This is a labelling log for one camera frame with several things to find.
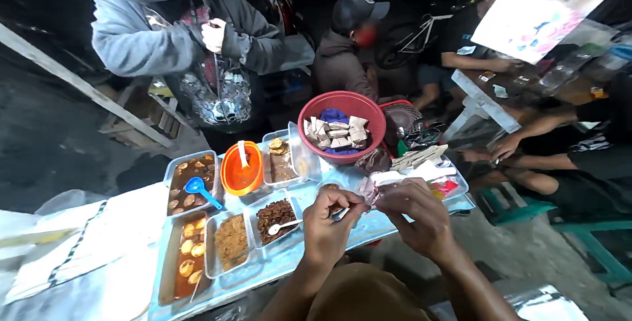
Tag wooden table with white legs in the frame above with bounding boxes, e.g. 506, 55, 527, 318
440, 54, 600, 150

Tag white cloth with dark stripe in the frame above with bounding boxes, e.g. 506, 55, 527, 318
2, 181, 170, 321

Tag brown crumpled plastic bag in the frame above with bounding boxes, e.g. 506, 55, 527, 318
355, 147, 393, 175

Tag person's left hand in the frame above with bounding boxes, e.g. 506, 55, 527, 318
303, 185, 371, 271

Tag dark cap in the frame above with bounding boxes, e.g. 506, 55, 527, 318
332, 0, 391, 36

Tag long white wooden beam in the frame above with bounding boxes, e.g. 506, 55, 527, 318
0, 22, 174, 149

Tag person's legs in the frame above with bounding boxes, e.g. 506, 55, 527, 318
306, 262, 440, 321

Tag black plastic bag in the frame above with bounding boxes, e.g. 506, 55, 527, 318
397, 120, 446, 150

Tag pile of paper-wrapped packets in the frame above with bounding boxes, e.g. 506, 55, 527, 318
303, 116, 369, 151

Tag light blue patterned tablecloth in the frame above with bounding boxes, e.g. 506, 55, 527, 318
147, 138, 477, 321

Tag blue plastic ladle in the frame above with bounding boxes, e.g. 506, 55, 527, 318
184, 177, 224, 210

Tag white banner with floral print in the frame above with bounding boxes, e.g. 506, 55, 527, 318
470, 0, 632, 65

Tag small white plastic spoon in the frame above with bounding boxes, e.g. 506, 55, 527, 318
268, 219, 303, 236

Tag clear container with red sauce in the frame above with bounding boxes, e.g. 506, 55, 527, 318
157, 210, 213, 307

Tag clear container with fried pieces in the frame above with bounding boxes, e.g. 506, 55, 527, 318
262, 128, 308, 187

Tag teal plastic stool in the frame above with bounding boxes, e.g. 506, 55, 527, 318
552, 220, 632, 287
478, 187, 557, 226

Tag red plastic basin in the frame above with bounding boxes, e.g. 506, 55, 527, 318
298, 91, 387, 165

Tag clear container with dark food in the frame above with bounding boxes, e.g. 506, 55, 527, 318
245, 189, 304, 250

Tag stack of brown wrapping paper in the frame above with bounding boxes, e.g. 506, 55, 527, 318
390, 144, 449, 172

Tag person's right hand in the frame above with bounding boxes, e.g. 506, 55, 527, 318
375, 178, 458, 268

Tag purple plastic bag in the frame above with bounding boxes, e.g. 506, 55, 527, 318
319, 108, 362, 156

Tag clear container with shredded food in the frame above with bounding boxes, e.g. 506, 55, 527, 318
204, 208, 254, 280

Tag pile of eggs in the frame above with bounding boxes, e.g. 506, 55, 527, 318
178, 217, 206, 285

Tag wooden slatted crate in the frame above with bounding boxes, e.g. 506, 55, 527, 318
98, 76, 184, 148

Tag white plastic spoon bundle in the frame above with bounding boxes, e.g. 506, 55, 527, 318
370, 160, 457, 187

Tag shiny white plastic sheet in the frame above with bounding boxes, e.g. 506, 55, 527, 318
429, 284, 591, 321

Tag small pinkish clear plastic bag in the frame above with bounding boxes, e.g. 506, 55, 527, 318
357, 174, 391, 211

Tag orange plastic bowl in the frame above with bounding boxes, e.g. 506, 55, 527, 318
221, 141, 264, 197

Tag person's right forearm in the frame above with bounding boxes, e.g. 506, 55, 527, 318
434, 244, 525, 321

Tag clear container with brown stew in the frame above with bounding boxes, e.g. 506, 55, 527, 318
164, 150, 222, 219

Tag white bicycle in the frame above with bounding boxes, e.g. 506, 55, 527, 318
376, 13, 454, 69

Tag clear printed plastic bag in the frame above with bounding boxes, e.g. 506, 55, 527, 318
179, 54, 253, 126

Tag person's left forearm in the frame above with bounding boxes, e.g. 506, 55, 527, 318
256, 258, 332, 321

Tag red motorcycle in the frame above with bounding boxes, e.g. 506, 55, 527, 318
262, 0, 303, 36

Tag red plastic basket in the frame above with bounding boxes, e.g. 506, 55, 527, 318
379, 100, 416, 160

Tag clear plastic container lid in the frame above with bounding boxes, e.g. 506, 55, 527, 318
287, 121, 322, 183

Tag clear tray with packets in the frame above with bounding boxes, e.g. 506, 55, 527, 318
395, 159, 469, 202

